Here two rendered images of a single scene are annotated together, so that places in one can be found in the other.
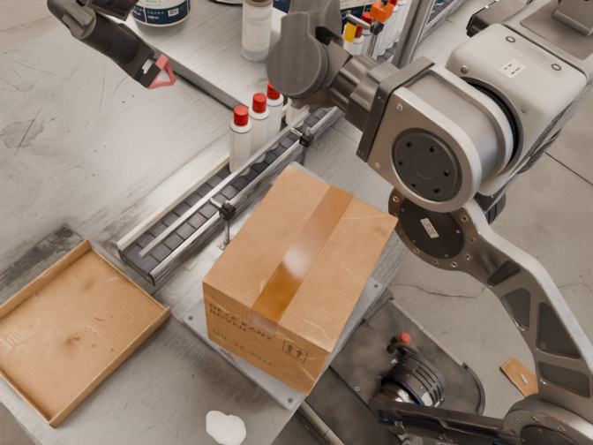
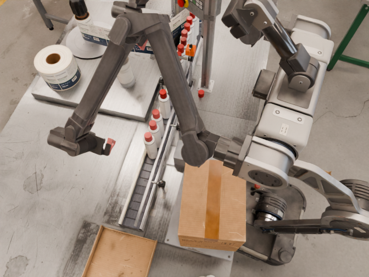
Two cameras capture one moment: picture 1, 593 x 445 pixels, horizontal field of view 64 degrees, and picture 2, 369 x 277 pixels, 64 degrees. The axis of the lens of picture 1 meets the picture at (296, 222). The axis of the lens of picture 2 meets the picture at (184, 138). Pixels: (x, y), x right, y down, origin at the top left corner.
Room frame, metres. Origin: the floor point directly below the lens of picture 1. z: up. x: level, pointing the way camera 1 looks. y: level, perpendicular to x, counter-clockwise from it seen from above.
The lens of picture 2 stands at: (0.15, 0.13, 2.21)
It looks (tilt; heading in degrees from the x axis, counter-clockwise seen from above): 62 degrees down; 349
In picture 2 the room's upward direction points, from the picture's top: 3 degrees counter-clockwise
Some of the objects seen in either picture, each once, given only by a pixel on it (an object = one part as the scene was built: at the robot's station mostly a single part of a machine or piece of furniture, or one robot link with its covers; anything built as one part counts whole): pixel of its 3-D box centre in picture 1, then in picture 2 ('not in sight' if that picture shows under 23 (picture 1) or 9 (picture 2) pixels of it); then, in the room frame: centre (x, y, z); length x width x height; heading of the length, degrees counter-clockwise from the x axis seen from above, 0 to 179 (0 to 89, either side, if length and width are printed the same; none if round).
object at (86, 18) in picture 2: not in sight; (83, 20); (1.63, 0.40, 1.04); 0.09 x 0.09 x 0.29
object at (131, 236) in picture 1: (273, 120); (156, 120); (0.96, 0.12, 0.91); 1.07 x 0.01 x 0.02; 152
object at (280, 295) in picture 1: (297, 282); (211, 206); (0.44, -0.03, 0.99); 0.30 x 0.24 x 0.27; 162
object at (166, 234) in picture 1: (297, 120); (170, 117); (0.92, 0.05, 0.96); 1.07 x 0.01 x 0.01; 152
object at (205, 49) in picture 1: (255, 11); (113, 53); (1.51, 0.29, 0.86); 0.80 x 0.67 x 0.05; 152
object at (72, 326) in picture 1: (72, 324); (117, 268); (0.31, 0.41, 0.85); 0.30 x 0.26 x 0.04; 152
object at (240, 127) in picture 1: (240, 141); (150, 145); (0.78, 0.17, 0.98); 0.05 x 0.05 x 0.20
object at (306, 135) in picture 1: (297, 147); (175, 130); (0.87, 0.04, 0.91); 0.07 x 0.03 x 0.16; 62
